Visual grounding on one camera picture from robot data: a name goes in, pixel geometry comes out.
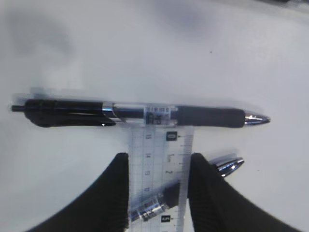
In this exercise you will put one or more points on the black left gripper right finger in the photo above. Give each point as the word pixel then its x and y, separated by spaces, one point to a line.
pixel 215 206

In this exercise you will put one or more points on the black pen middle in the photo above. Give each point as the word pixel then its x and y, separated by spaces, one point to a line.
pixel 62 113

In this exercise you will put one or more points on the black pen left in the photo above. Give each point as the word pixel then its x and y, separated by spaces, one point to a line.
pixel 169 197

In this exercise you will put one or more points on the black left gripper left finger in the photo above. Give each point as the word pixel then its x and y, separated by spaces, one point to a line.
pixel 101 208

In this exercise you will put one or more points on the clear plastic ruler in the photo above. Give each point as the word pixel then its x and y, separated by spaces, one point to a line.
pixel 158 158

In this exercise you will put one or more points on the black pen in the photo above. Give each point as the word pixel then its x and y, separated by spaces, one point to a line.
pixel 62 113
pixel 169 197

